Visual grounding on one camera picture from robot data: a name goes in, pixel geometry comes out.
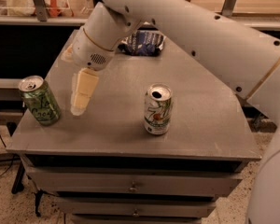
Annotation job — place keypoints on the metal railing frame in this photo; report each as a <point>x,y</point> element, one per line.
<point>37,16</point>

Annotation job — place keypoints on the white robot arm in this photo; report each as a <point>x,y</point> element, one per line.
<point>245,59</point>

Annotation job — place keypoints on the middle grey drawer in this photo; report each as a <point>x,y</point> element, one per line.
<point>135,208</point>

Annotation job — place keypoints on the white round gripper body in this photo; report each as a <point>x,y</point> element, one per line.
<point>88,53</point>

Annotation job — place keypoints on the orange white bag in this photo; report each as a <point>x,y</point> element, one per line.
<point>43,9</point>

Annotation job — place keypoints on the grey drawer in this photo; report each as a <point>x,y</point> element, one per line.
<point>135,208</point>
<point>213,185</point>

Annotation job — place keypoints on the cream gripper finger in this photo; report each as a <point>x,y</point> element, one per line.
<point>67,54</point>
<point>83,86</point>

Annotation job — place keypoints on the dark blue chip bag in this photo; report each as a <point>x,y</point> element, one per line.
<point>142,43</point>

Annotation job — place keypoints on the grey drawer cabinet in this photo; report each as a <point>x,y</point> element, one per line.
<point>208,132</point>

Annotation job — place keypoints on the green soda can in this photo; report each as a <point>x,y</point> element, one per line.
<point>40,100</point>

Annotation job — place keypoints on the top grey drawer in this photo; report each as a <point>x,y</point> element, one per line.
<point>213,185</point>

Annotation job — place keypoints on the white 7up can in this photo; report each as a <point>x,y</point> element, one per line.
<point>158,108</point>

